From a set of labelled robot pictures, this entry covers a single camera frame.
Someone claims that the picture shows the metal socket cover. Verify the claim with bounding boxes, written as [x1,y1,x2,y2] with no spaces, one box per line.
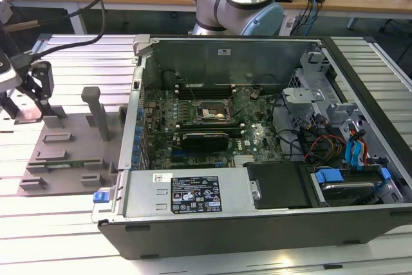
[229,89,251,116]

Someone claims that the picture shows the black plastic shroud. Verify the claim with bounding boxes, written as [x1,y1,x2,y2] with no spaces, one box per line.
[243,160,315,210]

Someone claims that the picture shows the black open PC case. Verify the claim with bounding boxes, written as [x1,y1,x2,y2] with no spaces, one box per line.
[91,34,412,260]

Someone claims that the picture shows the green RAM stick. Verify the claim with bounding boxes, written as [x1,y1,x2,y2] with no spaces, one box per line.
[46,160,87,169]

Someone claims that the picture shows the blue flat wire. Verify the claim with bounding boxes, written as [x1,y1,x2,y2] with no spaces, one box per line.
[351,129,367,173]
[344,139,355,166]

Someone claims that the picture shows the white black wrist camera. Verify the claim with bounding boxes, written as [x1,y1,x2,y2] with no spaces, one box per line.
[0,57,23,89]

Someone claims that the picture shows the metal drive cage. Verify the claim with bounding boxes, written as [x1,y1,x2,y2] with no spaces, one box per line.
[281,50,371,160]

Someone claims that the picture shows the blue disk carrier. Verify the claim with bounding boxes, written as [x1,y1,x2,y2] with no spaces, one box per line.
[314,167,344,188]

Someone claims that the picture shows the black graphics card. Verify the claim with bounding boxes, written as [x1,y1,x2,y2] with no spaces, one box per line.
[173,131,230,153]

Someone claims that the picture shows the grey case release latch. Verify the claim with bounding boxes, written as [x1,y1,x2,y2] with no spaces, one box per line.
[133,34,152,57]

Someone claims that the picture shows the black cylindrical part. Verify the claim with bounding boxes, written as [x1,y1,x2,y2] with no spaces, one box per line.
[162,70,177,88]

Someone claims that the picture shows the grey parts rack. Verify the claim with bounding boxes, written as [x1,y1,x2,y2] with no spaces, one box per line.
[18,86,129,197]

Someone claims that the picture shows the red flat wire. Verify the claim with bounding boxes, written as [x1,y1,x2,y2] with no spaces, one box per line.
[360,139,370,167]

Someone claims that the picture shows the yellow red power wires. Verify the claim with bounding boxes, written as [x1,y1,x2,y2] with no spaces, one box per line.
[302,135,348,162]

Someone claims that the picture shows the CPU socket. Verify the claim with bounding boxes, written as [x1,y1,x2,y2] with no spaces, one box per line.
[192,98,235,125]

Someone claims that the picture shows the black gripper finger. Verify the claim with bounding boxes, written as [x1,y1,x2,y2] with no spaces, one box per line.
[0,91,20,120]
[22,61,55,117]

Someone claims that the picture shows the green motherboard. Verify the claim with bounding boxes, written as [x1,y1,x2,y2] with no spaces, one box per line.
[141,86,286,169]

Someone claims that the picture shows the silver hard disk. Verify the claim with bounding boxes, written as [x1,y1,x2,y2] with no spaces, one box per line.
[320,182,377,207]

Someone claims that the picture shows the silver power supply unit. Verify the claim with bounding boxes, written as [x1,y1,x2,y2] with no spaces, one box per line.
[124,167,255,218]

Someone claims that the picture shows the white labelled device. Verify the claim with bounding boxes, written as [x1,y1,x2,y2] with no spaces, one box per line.
[278,17,297,37]

